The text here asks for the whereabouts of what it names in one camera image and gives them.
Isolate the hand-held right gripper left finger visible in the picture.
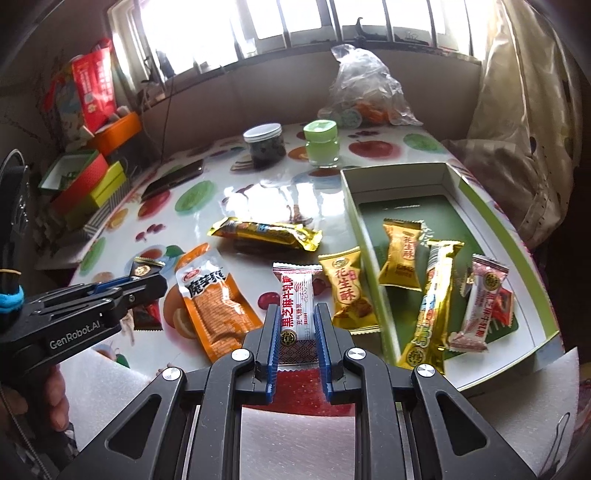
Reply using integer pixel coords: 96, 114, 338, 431
58, 302, 282, 480

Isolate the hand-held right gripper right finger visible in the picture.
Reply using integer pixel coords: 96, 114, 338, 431
313, 302, 539, 480

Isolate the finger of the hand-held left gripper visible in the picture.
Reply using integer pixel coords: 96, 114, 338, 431
88, 274, 168, 319
44, 276, 139, 301

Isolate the black orange candy packet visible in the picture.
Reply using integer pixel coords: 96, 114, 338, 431
131, 257, 167, 332

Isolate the white red candy packet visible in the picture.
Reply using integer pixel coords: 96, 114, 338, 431
271, 262, 324, 372
448, 254, 511, 354

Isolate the gold candy packet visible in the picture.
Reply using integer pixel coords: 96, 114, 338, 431
318, 246, 382, 335
378, 218, 428, 291

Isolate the orange white snack pouch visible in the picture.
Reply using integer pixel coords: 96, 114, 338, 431
174, 243, 264, 363

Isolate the gold long snack bar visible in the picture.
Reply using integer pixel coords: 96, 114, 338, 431
206, 217, 323, 252
399, 239, 465, 374

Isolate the green white cardboard box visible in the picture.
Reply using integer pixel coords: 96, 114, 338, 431
340, 161, 565, 393

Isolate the small red candy packet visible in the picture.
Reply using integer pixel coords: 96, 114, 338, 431
489, 288, 515, 328

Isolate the person's left hand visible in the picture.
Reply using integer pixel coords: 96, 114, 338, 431
44, 362, 71, 423

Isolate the striped box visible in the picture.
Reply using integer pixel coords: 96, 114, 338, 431
83, 185, 134, 238

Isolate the white foam sheet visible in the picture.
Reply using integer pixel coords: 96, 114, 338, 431
60, 339, 580, 467

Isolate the yellow green box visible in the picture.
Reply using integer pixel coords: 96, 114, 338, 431
65, 161, 127, 229

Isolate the red woven box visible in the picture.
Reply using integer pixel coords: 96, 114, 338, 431
38, 150, 109, 213

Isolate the black smartphone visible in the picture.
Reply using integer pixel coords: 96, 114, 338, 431
141, 159, 205, 201

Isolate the orange container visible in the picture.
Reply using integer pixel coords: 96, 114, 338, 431
88, 112, 143, 155

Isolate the illustrated paper bag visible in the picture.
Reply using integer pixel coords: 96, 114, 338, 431
41, 65, 88, 139

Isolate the dark jar with white lid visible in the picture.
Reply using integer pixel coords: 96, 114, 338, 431
243, 124, 284, 169

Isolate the red carton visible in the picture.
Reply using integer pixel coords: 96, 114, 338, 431
71, 39, 118, 132

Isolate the green glass jar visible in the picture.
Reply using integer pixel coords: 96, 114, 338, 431
303, 119, 341, 168

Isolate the round green label container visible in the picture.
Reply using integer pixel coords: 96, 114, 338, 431
335, 106, 363, 127

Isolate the orange fruit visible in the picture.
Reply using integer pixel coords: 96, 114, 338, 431
358, 104, 389, 123

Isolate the window with bars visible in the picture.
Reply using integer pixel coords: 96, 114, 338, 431
108, 0, 509, 88

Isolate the clear plastic bag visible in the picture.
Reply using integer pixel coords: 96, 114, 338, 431
318, 44, 424, 127

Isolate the cream curtain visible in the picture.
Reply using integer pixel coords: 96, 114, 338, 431
443, 0, 585, 247

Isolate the small black object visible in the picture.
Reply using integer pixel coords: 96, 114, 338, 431
353, 16, 384, 42

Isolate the thin dark cable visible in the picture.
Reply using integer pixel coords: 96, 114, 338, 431
159, 76, 178, 155

